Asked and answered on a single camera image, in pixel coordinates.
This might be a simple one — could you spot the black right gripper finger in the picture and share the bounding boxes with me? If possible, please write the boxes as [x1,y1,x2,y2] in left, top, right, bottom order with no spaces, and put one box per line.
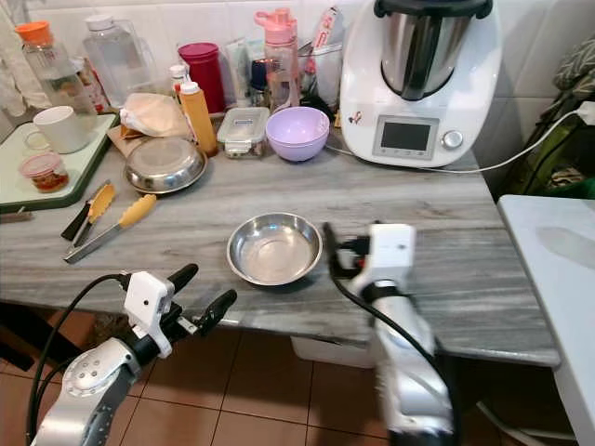
[322,222,347,280]

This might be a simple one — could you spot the stainless steel bowl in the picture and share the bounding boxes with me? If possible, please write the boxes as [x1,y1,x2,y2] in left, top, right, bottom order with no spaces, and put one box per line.
[124,137,208,195]
[226,212,324,288]

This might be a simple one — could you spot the white plastic bin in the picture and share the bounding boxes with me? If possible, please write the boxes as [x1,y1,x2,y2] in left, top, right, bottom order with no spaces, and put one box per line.
[290,334,373,369]

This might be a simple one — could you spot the short black orange kitchen tool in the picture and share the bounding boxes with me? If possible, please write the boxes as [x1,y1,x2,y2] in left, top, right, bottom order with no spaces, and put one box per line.
[60,180,117,248]

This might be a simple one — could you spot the purple plastic bowl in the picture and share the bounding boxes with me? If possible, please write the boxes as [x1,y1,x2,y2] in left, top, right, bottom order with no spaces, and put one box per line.
[265,106,331,164]

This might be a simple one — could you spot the glass food container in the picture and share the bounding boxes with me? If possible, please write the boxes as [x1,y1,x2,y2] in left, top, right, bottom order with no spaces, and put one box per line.
[217,107,271,158]

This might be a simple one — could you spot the white food processor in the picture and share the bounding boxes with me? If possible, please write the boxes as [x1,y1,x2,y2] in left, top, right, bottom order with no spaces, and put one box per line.
[339,0,505,170]

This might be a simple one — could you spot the orange squeeze bottle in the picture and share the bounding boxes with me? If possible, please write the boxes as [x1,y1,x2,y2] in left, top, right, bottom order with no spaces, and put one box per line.
[178,79,219,157]

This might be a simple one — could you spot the bread in plastic bag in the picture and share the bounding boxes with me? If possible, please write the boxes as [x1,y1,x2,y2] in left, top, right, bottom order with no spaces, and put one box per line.
[116,92,194,140]

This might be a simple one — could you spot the small red-lidded plastic tub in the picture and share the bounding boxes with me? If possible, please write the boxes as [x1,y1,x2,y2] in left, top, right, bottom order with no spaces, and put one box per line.
[19,151,71,193]

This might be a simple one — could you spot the dark blue cup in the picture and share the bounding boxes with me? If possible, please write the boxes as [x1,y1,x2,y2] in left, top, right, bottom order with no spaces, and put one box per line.
[248,59,271,108]

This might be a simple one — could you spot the green tray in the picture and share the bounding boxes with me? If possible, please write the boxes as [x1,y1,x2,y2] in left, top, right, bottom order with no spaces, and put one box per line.
[0,113,120,214]

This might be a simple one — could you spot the white mug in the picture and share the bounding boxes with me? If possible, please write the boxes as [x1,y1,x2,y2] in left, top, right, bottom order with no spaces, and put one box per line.
[24,105,91,155]

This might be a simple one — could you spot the white side table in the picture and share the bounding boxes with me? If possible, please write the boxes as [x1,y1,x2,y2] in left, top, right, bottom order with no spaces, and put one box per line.
[497,194,595,446]

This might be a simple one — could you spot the pink water bottle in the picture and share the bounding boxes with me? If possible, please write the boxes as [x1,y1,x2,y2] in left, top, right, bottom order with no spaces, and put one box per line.
[253,7,300,112]

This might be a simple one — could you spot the small white-capped bottle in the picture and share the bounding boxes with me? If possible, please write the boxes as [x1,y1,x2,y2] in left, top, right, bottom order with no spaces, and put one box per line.
[169,63,192,98]

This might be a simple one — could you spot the upright snack packet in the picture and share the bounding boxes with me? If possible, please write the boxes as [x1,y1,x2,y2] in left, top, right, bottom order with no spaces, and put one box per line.
[309,6,345,108]

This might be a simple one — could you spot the maroon tumbler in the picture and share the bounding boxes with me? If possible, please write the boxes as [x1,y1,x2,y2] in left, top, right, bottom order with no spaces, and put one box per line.
[178,42,227,114]

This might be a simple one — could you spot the green bag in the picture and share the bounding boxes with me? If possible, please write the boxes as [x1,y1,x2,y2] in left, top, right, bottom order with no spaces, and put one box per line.
[502,37,595,199]

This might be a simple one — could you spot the glass bottle orange cap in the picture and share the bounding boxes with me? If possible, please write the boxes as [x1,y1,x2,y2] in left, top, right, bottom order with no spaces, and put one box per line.
[15,20,99,117]

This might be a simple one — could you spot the hanging beige cloth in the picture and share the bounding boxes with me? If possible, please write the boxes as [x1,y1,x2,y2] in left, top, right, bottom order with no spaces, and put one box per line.
[0,0,47,120]

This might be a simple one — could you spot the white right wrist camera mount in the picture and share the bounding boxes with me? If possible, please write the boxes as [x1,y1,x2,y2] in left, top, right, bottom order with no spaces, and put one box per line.
[363,222,417,296]

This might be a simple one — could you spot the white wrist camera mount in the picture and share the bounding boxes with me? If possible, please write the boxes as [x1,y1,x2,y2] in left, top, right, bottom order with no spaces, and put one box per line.
[363,222,417,296]
[123,271,175,360]

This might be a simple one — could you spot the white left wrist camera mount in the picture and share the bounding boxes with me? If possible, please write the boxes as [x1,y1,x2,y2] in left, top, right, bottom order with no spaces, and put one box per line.
[123,271,175,360]

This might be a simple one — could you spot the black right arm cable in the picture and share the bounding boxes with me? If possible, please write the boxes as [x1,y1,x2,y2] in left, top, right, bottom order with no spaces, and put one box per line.
[333,274,461,428]

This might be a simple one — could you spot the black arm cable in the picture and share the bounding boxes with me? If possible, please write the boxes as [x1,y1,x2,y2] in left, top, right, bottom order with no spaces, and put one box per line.
[333,274,461,428]
[25,272,129,446]

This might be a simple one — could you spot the long steel orange-handled tongs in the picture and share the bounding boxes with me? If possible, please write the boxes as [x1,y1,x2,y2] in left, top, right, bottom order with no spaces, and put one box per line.
[63,193,158,266]

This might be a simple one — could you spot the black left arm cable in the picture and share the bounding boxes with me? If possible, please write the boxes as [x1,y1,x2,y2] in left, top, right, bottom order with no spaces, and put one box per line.
[25,272,129,446]

